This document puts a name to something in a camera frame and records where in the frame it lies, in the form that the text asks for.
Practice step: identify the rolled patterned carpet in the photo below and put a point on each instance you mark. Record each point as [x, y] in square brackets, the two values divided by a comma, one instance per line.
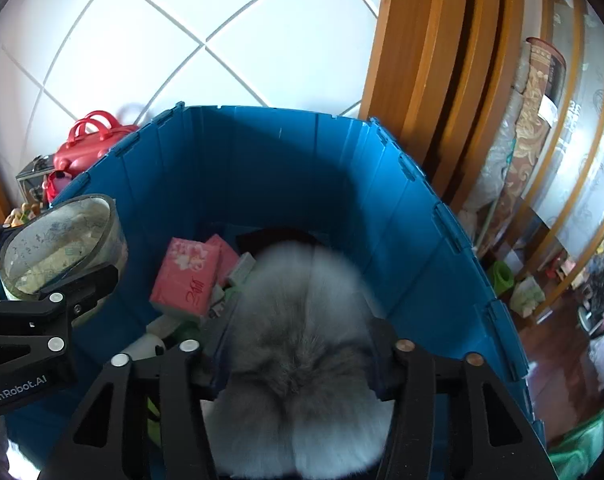
[527, 135]

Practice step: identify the red toy suitcase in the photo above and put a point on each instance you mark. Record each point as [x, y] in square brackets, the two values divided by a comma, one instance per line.
[94, 142]

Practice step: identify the grey plush rabbit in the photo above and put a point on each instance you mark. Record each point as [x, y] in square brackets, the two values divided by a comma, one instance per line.
[302, 335]

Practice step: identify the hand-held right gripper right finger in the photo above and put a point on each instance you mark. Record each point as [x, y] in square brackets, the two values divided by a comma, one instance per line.
[382, 360]

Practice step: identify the wooden framed glass partition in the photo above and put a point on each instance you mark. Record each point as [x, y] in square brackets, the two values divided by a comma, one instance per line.
[587, 135]

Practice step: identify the red plush toy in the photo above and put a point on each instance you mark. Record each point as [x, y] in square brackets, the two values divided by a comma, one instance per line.
[57, 185]

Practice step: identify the green plastic bag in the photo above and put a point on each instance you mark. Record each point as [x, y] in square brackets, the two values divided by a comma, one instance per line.
[579, 447]

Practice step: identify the white green bag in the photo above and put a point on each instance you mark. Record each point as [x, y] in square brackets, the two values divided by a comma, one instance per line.
[527, 297]

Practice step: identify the blue plastic crate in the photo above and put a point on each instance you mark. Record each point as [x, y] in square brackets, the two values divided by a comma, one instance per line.
[292, 175]

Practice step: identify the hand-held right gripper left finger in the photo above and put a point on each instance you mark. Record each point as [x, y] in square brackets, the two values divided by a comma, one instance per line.
[217, 355]

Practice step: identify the pink floral tissue pack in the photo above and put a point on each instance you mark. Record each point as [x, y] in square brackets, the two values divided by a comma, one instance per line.
[187, 275]

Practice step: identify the small green white box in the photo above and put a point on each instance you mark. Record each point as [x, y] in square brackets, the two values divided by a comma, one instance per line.
[246, 267]

